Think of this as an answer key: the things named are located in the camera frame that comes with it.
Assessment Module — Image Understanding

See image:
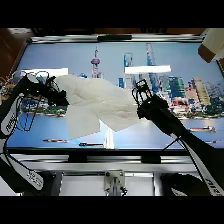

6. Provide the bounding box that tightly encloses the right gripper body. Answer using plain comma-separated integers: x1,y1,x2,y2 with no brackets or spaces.
136,94,170,121

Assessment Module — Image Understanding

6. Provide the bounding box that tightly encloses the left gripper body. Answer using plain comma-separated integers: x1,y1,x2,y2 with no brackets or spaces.
46,86,70,107

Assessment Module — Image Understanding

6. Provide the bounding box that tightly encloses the white T-shirt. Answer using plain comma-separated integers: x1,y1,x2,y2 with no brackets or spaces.
54,74,145,141

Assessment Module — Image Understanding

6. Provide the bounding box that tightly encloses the cardboard box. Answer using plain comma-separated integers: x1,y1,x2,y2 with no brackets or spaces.
197,28,224,64

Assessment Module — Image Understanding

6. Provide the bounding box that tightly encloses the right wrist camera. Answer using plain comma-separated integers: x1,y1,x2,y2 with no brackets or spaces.
131,79,153,105

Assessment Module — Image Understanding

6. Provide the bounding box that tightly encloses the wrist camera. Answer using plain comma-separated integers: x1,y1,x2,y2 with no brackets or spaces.
35,70,57,90
131,79,153,105

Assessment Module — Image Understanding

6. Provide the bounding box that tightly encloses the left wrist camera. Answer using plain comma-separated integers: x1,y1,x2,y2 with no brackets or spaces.
35,70,57,90

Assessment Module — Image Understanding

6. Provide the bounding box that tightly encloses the black cable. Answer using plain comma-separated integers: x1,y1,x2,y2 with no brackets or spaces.
161,135,184,153
15,94,45,133

